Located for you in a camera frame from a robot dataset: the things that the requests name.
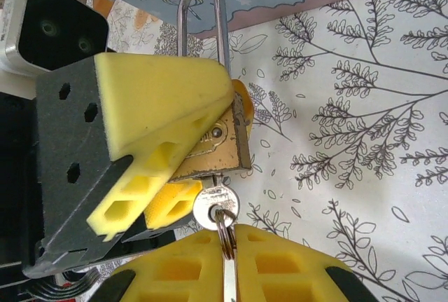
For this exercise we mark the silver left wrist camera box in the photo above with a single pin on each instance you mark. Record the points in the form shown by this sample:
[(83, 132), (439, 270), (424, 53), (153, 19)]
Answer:
[(52, 25)]

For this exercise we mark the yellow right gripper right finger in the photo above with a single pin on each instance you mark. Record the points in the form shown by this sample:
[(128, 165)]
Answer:
[(297, 270)]

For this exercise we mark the silver key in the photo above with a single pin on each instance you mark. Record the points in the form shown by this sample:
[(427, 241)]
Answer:
[(215, 200)]

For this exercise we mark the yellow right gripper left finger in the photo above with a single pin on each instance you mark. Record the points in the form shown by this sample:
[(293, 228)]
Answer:
[(168, 274)]

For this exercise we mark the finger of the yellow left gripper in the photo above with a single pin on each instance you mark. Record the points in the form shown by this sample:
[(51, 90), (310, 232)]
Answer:
[(171, 204), (150, 95)]

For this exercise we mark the brass padlock with steel shackle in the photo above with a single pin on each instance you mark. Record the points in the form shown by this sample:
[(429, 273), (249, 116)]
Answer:
[(224, 148)]

